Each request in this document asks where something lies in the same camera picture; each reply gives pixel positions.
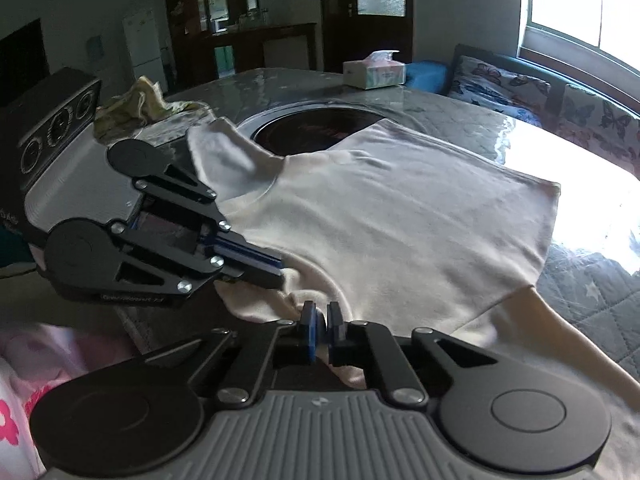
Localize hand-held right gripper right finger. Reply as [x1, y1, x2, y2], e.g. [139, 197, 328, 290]
[326, 301, 501, 407]

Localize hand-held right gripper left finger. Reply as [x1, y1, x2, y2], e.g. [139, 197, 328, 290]
[145, 301, 318, 406]

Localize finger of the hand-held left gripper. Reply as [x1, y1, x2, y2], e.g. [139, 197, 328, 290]
[95, 220, 287, 303]
[131, 162, 285, 268]

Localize cream shirt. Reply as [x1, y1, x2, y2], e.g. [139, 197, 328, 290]
[186, 117, 640, 480]

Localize yellow green floral cloth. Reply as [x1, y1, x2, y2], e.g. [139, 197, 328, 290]
[94, 75, 211, 141]

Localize white floral cloth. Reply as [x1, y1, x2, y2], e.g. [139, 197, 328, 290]
[137, 109, 218, 147]

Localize round black induction hob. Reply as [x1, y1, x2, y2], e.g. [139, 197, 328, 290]
[235, 100, 416, 153]

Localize white refrigerator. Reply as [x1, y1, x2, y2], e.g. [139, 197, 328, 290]
[122, 7, 168, 93]

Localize dark wooden cabinet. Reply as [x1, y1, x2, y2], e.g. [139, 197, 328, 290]
[162, 0, 318, 91]

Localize pastel tissue box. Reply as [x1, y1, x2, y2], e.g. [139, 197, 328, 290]
[342, 50, 407, 91]

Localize person's pink clothing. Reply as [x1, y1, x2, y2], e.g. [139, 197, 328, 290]
[0, 322, 136, 480]

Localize dark wooden frosted glass door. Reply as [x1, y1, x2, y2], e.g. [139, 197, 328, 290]
[320, 0, 413, 73]

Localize blue cushion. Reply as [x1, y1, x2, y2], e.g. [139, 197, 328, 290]
[405, 60, 451, 93]

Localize blue butterfly print pillow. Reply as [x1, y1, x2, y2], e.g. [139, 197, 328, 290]
[447, 55, 551, 128]

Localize dark blue sofa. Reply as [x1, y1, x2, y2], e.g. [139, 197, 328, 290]
[405, 42, 640, 181]

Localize orange butterfly print pillow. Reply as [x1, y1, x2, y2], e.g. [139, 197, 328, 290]
[552, 84, 640, 181]

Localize window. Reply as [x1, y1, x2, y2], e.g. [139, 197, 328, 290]
[520, 0, 640, 73]

